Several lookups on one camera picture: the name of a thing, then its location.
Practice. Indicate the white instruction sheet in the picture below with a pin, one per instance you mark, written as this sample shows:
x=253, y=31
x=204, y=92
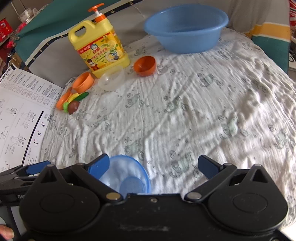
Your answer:
x=27, y=106

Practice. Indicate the person's left hand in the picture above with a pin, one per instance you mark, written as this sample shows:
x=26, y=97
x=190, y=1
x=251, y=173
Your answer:
x=6, y=232

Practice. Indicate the white patterned cloth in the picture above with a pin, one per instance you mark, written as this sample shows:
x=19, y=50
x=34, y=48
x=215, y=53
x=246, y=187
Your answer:
x=231, y=103

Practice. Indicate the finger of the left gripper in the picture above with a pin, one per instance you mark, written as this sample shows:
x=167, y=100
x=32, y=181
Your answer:
x=34, y=169

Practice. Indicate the maroon toy fruit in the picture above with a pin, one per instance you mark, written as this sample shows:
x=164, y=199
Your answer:
x=73, y=106

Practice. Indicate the orange round container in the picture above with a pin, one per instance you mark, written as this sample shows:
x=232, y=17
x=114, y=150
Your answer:
x=83, y=82

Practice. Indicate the yellow detergent bottle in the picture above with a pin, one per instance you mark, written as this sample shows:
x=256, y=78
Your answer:
x=98, y=44

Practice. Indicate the dark orange small bowl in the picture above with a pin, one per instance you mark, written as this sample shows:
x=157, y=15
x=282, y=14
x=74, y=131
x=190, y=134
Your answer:
x=145, y=66

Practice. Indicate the transparent blue bowl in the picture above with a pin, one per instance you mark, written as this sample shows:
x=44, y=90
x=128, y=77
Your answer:
x=126, y=176

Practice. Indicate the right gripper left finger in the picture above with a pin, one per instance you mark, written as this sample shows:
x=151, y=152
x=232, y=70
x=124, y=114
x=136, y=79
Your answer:
x=86, y=180

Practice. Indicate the yellow toy banana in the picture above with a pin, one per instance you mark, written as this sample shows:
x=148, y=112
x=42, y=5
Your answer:
x=72, y=97

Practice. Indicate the green toy vegetable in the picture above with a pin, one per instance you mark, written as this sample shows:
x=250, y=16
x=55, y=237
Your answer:
x=65, y=107

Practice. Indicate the large blue basin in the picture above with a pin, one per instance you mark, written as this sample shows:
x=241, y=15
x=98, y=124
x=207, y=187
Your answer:
x=188, y=28

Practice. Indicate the clear plastic bowl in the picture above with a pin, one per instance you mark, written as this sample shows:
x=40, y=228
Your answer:
x=112, y=79

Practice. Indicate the dark green toy cucumber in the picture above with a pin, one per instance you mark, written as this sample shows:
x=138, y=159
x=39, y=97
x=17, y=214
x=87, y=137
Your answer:
x=81, y=96

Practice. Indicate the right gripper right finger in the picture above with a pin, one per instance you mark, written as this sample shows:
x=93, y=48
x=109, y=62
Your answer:
x=217, y=176

